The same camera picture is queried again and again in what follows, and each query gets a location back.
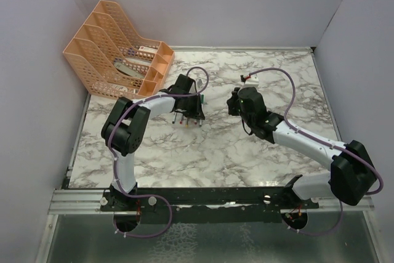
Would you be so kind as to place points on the orange mesh file organizer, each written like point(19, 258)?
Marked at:
point(112, 60)

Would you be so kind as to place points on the white card in organizer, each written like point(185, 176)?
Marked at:
point(147, 50)

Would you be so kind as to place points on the grey stapler in organizer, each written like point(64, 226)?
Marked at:
point(126, 70)

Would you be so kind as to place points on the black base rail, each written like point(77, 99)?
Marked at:
point(201, 205)

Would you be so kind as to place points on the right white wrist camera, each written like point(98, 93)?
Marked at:
point(249, 81)

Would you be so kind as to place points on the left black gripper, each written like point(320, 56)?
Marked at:
point(197, 113)

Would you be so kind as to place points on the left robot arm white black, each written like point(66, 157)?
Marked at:
point(125, 127)

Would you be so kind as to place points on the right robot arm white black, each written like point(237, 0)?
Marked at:
point(349, 176)

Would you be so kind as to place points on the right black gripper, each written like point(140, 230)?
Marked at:
point(231, 102)

